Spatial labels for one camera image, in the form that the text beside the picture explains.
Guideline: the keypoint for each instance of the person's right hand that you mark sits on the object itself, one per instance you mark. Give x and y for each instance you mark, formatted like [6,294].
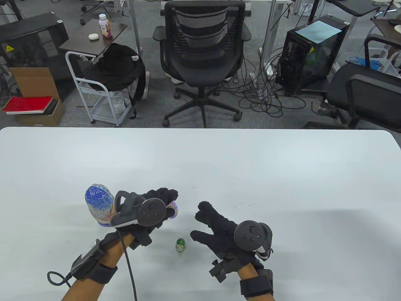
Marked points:
[222,235]

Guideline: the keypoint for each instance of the person's left hand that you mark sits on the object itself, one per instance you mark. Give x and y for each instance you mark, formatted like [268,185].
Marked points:
[163,195]

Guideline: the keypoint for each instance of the small purple nesting doll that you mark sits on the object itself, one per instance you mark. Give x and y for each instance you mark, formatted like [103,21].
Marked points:
[174,205]
[176,213]

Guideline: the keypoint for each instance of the tiny green nesting doll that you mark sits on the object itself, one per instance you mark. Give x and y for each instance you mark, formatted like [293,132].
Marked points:
[180,241]

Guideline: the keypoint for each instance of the large cream Russian doll bottom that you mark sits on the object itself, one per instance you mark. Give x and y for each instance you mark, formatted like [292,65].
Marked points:
[103,218]

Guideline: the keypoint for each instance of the large blue Russian doll top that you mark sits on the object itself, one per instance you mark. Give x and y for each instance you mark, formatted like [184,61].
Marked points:
[98,196]

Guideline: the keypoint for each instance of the person's right forearm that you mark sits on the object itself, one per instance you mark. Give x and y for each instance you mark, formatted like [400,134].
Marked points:
[247,272]

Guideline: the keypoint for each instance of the person's left forearm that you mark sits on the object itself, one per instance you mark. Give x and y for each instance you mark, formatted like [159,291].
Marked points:
[117,254]

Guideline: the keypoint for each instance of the black VR controller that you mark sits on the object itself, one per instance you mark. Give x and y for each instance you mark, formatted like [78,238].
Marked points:
[150,213]
[250,235]

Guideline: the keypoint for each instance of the white metal rolling cart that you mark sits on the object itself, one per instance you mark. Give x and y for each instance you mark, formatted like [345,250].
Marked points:
[108,116]

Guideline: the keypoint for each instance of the white shoe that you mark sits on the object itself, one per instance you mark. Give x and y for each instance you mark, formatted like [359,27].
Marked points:
[177,80]

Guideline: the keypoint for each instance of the black bag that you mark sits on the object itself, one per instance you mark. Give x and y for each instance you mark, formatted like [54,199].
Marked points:
[116,69]

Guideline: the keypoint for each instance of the black mesh office chair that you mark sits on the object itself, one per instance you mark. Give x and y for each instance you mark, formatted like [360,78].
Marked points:
[200,62]

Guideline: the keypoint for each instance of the white power strip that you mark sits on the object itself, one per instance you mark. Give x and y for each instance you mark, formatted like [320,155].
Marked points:
[262,91]

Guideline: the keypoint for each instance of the red notebook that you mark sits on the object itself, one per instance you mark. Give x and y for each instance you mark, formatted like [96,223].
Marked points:
[26,104]

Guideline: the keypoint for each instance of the white metal desk leg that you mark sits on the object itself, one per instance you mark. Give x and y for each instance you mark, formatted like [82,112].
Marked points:
[270,31]
[136,28]

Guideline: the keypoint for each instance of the open cardboard box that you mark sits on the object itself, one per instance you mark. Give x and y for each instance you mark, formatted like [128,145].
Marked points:
[34,81]

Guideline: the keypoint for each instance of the small white oval object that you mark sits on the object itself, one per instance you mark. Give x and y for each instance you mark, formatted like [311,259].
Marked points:
[93,36]

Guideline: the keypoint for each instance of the dark brown side table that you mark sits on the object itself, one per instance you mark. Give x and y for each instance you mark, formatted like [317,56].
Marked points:
[81,42]

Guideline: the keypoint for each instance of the purple drink bottle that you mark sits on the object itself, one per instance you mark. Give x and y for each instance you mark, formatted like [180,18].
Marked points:
[105,28]

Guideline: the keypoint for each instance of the black glass computer tower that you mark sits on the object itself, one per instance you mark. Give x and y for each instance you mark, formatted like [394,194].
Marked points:
[307,66]

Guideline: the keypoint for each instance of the black chair base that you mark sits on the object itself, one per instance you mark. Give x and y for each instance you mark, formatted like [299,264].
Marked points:
[94,7]

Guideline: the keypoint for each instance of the black padded office chair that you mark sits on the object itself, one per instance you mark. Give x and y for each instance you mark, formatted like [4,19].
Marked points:
[360,91]

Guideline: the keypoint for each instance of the black cabinet with warning sticker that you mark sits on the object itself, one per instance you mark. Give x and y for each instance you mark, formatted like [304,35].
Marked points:
[31,37]

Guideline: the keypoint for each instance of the light blue paper sheet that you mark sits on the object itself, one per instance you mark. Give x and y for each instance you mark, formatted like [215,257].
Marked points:
[318,31]

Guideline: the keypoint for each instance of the blue plastic bag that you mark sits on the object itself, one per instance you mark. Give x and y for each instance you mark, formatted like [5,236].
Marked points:
[369,62]

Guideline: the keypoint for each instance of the black desk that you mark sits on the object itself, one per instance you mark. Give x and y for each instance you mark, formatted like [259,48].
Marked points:
[354,6]

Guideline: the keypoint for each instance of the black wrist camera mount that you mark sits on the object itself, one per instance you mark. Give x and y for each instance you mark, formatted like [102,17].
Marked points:
[142,241]
[221,271]

